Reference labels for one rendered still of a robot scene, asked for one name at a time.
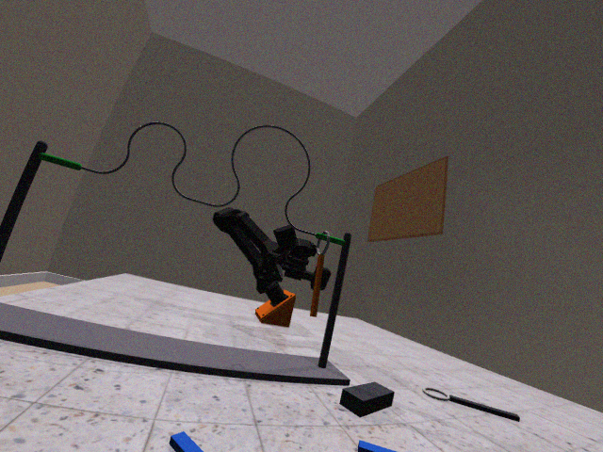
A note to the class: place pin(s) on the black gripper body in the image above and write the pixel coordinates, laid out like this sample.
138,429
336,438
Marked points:
294,269

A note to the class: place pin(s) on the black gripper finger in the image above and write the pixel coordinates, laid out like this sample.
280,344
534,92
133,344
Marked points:
274,269
324,275

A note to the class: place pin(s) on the orange handle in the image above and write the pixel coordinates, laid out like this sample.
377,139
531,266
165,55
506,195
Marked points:
315,299

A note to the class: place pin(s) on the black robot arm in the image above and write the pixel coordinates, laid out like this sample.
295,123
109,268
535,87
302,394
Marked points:
244,231

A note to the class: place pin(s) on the white loop with blue handle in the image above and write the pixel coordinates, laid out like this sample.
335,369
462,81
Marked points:
368,447
182,443

